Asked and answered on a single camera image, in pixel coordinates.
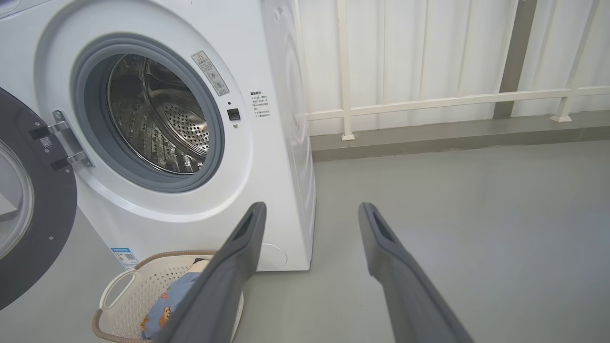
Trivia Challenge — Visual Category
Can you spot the blue cartoon print garment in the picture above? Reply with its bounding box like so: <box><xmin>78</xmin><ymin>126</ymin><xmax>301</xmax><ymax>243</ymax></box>
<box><xmin>141</xmin><ymin>272</ymin><xmax>205</xmax><ymax>340</ymax></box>

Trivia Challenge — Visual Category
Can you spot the blue energy label sticker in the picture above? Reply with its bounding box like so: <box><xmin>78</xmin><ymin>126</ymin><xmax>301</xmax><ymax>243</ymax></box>
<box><xmin>111</xmin><ymin>247</ymin><xmax>140</xmax><ymax>271</ymax></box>

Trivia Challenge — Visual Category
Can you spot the white basket with brown rim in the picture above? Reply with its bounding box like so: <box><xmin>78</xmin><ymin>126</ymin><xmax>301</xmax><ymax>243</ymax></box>
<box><xmin>92</xmin><ymin>250</ymin><xmax>244</xmax><ymax>343</ymax></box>

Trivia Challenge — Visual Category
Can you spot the grey warning sticker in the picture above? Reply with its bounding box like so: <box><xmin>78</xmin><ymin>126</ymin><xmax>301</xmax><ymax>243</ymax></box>
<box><xmin>192</xmin><ymin>51</ymin><xmax>230</xmax><ymax>96</ymax></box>

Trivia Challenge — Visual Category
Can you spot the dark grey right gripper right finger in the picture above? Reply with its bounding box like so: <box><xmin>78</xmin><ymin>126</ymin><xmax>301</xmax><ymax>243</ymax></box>
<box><xmin>357</xmin><ymin>202</ymin><xmax>475</xmax><ymax>343</ymax></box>

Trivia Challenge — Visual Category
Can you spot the white front-load washing machine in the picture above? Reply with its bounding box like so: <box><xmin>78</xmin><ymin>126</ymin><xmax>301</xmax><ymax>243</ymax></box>
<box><xmin>0</xmin><ymin>0</ymin><xmax>317</xmax><ymax>272</ymax></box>

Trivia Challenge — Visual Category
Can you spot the white metal railing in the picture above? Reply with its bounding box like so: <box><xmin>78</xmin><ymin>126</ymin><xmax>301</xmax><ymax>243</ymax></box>
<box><xmin>295</xmin><ymin>0</ymin><xmax>610</xmax><ymax>141</ymax></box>

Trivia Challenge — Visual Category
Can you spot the grey rubber door gasket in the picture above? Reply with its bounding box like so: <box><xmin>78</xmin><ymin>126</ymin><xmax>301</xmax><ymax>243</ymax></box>
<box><xmin>71</xmin><ymin>33</ymin><xmax>225</xmax><ymax>193</ymax></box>

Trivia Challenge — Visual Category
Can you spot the steel washer drum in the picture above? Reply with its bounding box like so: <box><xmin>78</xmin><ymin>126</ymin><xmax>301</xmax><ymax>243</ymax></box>
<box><xmin>107</xmin><ymin>54</ymin><xmax>210</xmax><ymax>174</ymax></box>

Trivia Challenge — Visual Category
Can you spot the round white filter cover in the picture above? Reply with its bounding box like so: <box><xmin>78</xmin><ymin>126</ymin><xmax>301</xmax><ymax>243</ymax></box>
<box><xmin>257</xmin><ymin>243</ymin><xmax>288</xmax><ymax>271</ymax></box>

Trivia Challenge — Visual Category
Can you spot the metal door hinge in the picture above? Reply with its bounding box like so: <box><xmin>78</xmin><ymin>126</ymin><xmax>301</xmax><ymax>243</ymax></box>
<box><xmin>30</xmin><ymin>111</ymin><xmax>93</xmax><ymax>171</ymax></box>

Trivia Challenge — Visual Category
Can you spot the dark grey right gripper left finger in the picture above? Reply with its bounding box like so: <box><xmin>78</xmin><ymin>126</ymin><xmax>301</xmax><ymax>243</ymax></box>
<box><xmin>156</xmin><ymin>202</ymin><xmax>267</xmax><ymax>343</ymax></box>

